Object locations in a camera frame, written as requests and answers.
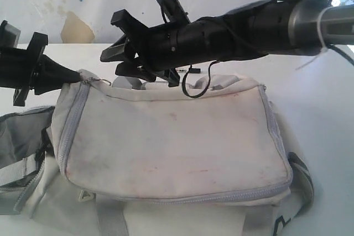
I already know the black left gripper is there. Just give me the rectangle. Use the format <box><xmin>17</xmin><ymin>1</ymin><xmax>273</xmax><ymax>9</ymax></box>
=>
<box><xmin>8</xmin><ymin>32</ymin><xmax>81</xmax><ymax>106</ymax></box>

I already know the right robot arm black grey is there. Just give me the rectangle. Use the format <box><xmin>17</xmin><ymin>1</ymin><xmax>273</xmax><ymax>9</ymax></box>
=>
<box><xmin>100</xmin><ymin>0</ymin><xmax>353</xmax><ymax>87</ymax></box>

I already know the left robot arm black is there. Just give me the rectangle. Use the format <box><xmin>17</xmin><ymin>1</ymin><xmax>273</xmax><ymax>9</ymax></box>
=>
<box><xmin>1</xmin><ymin>32</ymin><xmax>81</xmax><ymax>107</ymax></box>

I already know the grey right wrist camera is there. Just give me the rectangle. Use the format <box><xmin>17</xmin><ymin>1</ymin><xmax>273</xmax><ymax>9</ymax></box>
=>
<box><xmin>156</xmin><ymin>0</ymin><xmax>190</xmax><ymax>25</ymax></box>

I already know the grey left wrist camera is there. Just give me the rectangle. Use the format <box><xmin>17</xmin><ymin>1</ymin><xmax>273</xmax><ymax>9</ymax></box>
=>
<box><xmin>0</xmin><ymin>20</ymin><xmax>21</xmax><ymax>48</ymax></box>

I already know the white cable tie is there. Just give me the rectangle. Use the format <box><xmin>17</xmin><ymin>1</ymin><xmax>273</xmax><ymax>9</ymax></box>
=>
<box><xmin>295</xmin><ymin>6</ymin><xmax>331</xmax><ymax>71</ymax></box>

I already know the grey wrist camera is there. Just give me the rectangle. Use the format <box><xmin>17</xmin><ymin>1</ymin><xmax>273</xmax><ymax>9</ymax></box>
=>
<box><xmin>156</xmin><ymin>0</ymin><xmax>190</xmax><ymax>25</ymax></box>
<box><xmin>0</xmin><ymin>20</ymin><xmax>21</xmax><ymax>48</ymax></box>

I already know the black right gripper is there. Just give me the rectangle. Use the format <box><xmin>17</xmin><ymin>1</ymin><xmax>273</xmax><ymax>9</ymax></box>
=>
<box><xmin>100</xmin><ymin>10</ymin><xmax>180</xmax><ymax>87</ymax></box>

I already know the white marker black cap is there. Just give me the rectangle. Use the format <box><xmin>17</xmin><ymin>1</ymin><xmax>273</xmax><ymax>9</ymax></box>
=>
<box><xmin>176</xmin><ymin>67</ymin><xmax>201</xmax><ymax>74</ymax></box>

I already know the white grey duffel bag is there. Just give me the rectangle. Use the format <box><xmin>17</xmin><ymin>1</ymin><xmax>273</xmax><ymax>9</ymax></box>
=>
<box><xmin>1</xmin><ymin>70</ymin><xmax>314</xmax><ymax>235</ymax></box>

